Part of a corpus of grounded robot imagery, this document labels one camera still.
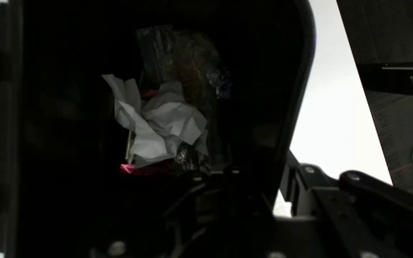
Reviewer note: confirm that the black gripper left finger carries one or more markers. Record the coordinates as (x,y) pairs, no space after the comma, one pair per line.
(216,205)

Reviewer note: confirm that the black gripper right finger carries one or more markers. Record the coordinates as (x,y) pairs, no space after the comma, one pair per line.
(351,205)

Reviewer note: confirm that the black plastic bin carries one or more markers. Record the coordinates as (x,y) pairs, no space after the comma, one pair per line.
(64,144)

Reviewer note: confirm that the pink scrap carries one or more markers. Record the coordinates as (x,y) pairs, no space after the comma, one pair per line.
(133,168)

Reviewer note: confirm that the crumpled white paper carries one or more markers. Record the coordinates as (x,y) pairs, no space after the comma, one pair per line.
(159,123)

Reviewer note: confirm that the black table board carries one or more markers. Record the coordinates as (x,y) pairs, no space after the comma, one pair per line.
(398,95)

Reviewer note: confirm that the clear plastic wrap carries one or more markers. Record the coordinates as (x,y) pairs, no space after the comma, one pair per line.
(193,62)

